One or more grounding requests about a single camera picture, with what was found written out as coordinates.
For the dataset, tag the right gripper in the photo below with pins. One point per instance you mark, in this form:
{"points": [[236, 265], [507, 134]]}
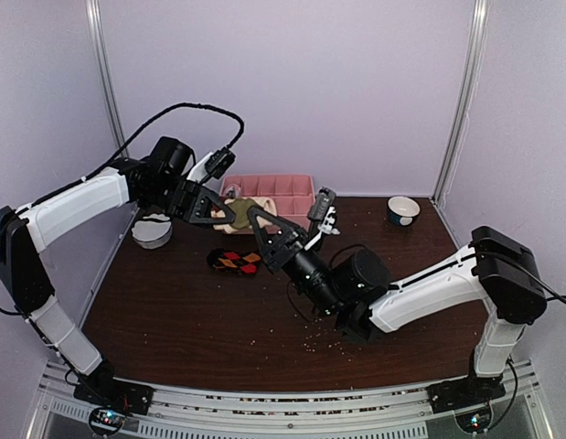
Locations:
{"points": [[272, 258]]}

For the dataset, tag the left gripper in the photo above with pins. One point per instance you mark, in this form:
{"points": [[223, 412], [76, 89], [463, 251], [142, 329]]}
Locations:
{"points": [[188, 194]]}

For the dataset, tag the beige striped sock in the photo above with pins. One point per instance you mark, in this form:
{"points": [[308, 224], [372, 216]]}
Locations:
{"points": [[240, 207]]}

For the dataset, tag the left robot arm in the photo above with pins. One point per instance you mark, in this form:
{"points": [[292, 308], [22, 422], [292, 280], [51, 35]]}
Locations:
{"points": [[160, 180]]}

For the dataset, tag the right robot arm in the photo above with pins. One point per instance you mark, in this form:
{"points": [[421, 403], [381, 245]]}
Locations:
{"points": [[360, 293]]}

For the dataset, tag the rolled socks in tray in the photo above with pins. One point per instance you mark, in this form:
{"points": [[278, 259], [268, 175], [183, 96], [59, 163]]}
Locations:
{"points": [[232, 191]]}

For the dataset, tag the argyle black red sock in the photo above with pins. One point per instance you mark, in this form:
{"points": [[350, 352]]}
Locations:
{"points": [[228, 261]]}

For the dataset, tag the white scalloped bowl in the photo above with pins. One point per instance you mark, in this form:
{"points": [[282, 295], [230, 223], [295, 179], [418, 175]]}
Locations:
{"points": [[153, 231]]}

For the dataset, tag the pink divided organizer tray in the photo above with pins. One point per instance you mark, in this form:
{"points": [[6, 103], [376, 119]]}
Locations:
{"points": [[293, 194]]}

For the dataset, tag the white and teal bowl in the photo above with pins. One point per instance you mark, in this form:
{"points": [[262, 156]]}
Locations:
{"points": [[402, 211]]}

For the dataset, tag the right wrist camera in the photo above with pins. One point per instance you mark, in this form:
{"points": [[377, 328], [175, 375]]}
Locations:
{"points": [[323, 212]]}

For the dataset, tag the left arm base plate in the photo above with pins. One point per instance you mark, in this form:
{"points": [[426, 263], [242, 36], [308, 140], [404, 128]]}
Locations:
{"points": [[111, 412]]}

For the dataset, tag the aluminium front rail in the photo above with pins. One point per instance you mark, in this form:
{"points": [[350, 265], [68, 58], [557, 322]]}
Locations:
{"points": [[390, 412]]}

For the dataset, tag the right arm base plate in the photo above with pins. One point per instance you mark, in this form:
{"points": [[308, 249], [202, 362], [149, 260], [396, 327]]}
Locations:
{"points": [[469, 398]]}

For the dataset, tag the right aluminium frame post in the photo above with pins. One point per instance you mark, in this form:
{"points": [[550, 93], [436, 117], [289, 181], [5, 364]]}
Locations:
{"points": [[473, 59]]}

